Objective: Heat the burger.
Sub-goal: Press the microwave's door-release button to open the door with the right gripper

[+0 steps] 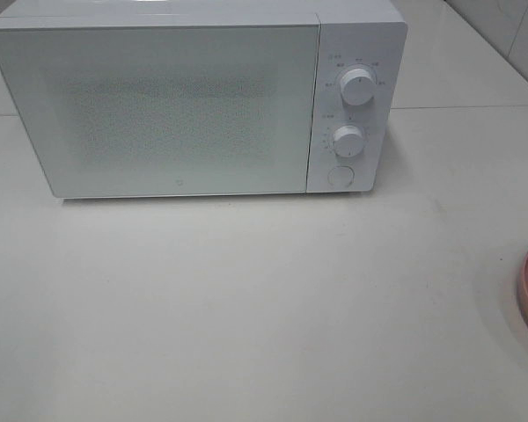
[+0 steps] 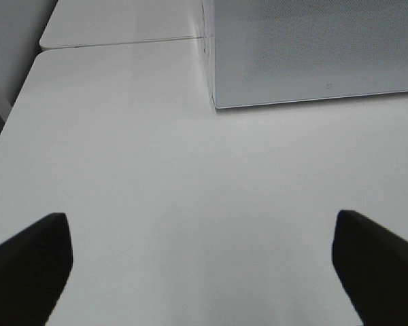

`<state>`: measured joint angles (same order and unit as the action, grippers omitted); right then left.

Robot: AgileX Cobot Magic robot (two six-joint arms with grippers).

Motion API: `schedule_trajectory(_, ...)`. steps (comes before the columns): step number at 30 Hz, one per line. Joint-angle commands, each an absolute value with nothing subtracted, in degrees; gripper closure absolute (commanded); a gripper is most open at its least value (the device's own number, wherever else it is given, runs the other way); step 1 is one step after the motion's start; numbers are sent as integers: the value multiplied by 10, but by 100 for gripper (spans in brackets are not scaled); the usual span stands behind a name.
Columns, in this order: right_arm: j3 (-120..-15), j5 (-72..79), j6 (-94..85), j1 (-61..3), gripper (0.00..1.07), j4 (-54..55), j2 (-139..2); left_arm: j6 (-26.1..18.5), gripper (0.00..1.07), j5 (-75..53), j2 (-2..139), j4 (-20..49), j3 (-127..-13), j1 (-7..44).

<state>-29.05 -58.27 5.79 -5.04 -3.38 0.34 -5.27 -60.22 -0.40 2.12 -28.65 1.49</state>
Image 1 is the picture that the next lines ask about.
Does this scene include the round door release button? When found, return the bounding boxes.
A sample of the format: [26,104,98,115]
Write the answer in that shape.
[327,166,355,191]

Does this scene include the white microwave door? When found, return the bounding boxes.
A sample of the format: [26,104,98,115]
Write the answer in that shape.
[0,25,319,199]

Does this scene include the lower white timer knob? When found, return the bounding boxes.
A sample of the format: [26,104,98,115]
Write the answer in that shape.
[332,125,367,158]

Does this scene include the upper white power knob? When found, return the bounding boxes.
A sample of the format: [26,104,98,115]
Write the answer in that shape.
[339,66,377,106]

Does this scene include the white microwave oven body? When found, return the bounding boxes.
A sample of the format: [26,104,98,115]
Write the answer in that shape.
[0,1,407,193]

